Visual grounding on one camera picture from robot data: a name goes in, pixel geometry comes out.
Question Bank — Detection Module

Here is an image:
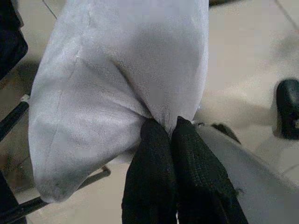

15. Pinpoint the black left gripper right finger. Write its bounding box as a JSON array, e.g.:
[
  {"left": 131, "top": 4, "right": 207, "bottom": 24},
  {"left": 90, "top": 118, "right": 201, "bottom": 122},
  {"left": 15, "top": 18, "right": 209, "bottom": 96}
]
[{"left": 170, "top": 116, "right": 249, "bottom": 224}]

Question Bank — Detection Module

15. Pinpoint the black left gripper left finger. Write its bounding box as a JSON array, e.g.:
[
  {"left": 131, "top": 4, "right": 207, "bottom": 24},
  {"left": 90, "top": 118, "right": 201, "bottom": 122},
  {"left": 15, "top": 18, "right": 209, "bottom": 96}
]
[{"left": 121, "top": 118, "right": 178, "bottom": 224}]

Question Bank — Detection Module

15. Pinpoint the grey pillow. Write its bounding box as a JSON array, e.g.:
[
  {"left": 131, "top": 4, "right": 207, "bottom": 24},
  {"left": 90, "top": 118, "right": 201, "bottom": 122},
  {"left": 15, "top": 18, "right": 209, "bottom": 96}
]
[{"left": 28, "top": 0, "right": 210, "bottom": 203}]

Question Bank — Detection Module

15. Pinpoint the black robot foot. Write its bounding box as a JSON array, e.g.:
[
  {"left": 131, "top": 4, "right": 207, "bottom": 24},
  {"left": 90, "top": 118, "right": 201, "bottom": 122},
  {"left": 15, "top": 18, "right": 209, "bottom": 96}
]
[{"left": 272, "top": 78, "right": 299, "bottom": 140}]

